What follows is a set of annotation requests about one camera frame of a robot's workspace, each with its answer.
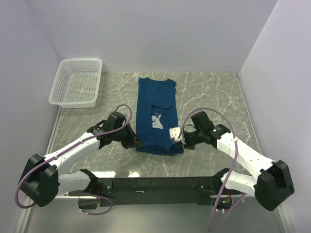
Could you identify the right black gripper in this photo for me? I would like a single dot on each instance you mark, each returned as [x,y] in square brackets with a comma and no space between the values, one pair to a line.
[187,145]

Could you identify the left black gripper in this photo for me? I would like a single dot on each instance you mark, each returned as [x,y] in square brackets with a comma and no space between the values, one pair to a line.
[131,140]

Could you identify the blue printed t-shirt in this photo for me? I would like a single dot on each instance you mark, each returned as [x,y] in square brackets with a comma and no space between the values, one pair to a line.
[156,113]

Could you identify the white perforated plastic basket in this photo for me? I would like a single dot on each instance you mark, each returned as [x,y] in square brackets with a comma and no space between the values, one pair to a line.
[76,83]

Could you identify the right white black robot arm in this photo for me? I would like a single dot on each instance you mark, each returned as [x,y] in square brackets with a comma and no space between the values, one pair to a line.
[270,182]

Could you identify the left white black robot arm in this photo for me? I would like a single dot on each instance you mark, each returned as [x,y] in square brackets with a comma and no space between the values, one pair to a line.
[45,177]

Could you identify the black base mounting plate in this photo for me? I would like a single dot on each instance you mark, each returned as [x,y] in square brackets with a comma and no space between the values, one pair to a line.
[165,190]

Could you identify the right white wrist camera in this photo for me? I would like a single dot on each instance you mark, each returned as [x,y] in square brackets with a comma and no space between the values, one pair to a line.
[176,135]

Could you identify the aluminium extrusion rail frame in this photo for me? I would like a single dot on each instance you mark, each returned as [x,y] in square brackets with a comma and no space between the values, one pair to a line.
[157,132]

